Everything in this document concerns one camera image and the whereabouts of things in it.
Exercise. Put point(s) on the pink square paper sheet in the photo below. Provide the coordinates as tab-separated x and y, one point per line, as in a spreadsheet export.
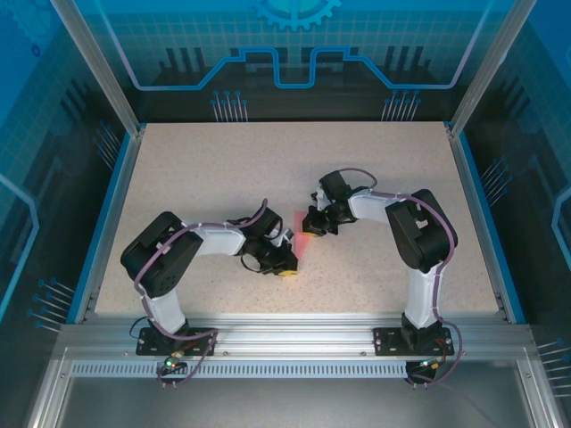
301	245

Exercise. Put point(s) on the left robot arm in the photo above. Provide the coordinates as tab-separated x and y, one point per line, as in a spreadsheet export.
160	258

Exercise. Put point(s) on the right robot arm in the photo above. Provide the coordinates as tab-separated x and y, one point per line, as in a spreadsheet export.
424	232

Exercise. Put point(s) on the yellow connector with green light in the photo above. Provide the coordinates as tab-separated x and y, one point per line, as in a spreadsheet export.
171	362

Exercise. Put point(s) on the blue table edge trim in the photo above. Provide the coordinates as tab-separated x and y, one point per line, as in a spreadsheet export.
489	223
102	223

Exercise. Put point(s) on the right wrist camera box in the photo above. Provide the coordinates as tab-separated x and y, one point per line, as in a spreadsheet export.
317	198

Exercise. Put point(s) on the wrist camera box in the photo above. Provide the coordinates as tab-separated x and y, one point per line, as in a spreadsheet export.
317	198
288	235

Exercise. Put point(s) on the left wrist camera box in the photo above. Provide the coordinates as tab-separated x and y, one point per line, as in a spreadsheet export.
288	235

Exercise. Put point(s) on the aluminium mounting rail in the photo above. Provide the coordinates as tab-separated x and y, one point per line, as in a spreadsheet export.
290	334

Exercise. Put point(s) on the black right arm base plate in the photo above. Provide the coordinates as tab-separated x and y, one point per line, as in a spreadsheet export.
386	341

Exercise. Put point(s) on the metal tray frame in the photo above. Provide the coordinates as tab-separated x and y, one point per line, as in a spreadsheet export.
290	401

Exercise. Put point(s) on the aluminium table side rail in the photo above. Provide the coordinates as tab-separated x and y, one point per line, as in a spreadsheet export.
114	223
476	223

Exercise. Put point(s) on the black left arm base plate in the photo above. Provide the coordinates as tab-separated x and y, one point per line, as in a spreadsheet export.
147	345

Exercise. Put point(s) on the aluminium frame post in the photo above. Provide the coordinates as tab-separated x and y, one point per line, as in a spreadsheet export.
102	67
490	67

